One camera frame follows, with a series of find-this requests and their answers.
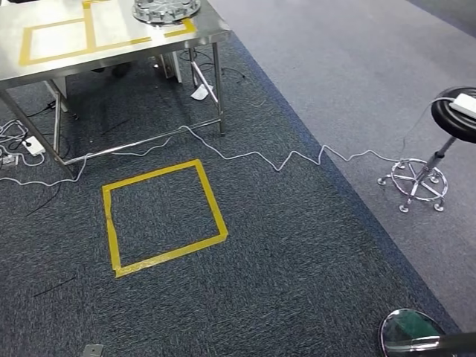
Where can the grey plastic wheel cover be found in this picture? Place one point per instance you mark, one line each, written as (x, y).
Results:
(164, 12)

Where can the stainless steel workbench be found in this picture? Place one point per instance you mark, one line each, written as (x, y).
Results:
(112, 24)

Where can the white paper sheet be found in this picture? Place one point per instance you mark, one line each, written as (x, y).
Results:
(201, 92)

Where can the yellow tape square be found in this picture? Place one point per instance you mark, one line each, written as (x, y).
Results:
(110, 222)

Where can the yellow tape grid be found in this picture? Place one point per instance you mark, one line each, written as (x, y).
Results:
(89, 29)

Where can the grey metal floor plate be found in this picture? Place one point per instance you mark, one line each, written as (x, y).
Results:
(93, 351)

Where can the white power adapter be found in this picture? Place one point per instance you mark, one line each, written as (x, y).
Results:
(33, 146)

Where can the black round stool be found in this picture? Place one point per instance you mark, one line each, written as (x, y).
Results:
(449, 123)

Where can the grey power socket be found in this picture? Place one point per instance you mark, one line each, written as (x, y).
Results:
(9, 160)

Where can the white power strip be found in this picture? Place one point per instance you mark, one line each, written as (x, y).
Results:
(465, 104)

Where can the chrome stanchion post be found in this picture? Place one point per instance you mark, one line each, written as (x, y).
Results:
(409, 335)

